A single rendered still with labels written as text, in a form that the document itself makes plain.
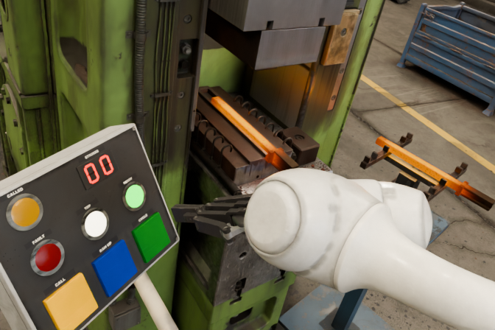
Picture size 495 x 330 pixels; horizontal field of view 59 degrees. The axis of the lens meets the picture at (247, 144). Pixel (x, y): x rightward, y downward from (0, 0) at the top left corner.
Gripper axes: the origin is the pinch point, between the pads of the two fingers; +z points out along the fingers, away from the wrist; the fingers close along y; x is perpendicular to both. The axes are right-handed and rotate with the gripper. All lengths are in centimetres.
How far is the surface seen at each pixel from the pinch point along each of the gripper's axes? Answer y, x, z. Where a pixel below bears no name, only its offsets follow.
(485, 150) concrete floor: 322, -135, -9
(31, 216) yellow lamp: -19.7, 11.0, 12.8
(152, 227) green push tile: 0.6, -3.9, 12.5
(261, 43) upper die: 35.7, 22.8, -2.7
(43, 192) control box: -16.0, 13.3, 13.2
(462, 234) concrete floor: 195, -133, -6
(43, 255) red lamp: -20.7, 4.5, 12.8
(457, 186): 80, -38, -30
